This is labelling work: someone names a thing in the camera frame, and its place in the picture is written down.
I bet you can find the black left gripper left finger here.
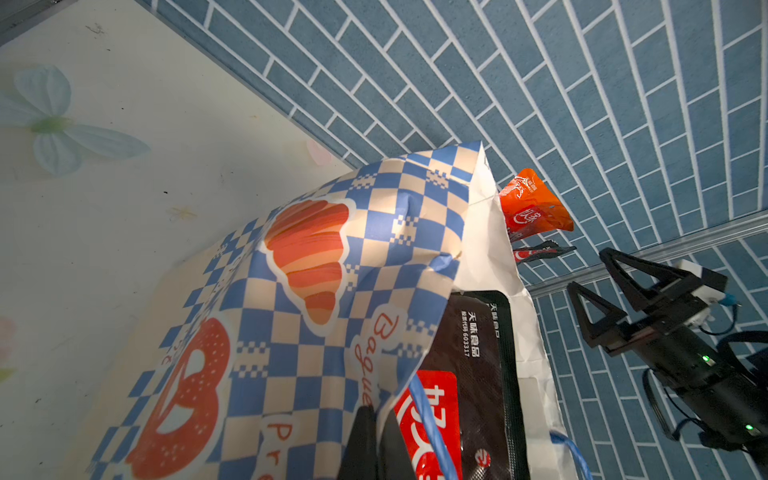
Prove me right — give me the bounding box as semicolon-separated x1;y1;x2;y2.
337;406;378;480

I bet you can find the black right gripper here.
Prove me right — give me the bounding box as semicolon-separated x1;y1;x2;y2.
567;248;767;447

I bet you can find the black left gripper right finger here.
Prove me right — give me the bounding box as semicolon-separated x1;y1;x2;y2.
377;411;416;480

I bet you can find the black red condiment packet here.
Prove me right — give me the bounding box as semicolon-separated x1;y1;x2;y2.
418;290;531;479

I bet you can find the dark green fish condiment packet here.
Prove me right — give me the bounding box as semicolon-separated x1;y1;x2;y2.
514;240;576;264

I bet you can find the orange condiment packet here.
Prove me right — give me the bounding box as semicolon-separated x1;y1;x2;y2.
499;169;574;243

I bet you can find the blue checkered paper bag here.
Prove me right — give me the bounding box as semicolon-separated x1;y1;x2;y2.
61;142;578;479

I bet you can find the pale green butterfly decoration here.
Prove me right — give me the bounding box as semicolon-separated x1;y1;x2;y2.
1;65;150;177

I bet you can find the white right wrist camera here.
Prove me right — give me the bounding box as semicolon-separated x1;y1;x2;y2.
675;260;738;330

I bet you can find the aluminium corner post right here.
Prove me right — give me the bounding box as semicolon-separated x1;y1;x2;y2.
528;210;767;298

